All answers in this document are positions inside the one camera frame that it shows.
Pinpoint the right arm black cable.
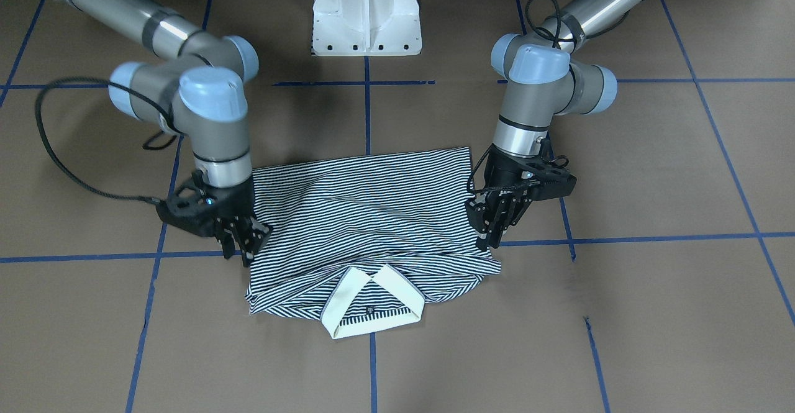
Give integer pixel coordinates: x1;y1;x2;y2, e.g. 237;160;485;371
35;78;181;204

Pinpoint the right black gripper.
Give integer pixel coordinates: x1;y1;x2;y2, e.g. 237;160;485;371
155;171;273;268

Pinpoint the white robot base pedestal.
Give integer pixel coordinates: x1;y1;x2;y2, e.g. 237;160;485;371
311;0;423;57

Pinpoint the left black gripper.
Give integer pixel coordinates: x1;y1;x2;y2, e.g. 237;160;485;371
466;145;577;252

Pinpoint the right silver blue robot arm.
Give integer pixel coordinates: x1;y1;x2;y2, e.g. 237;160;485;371
34;0;272;268

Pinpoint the navy white striped polo shirt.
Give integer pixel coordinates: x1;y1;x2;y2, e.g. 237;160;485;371
246;147;501;339

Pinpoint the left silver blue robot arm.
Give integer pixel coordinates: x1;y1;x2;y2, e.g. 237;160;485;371
466;0;645;251

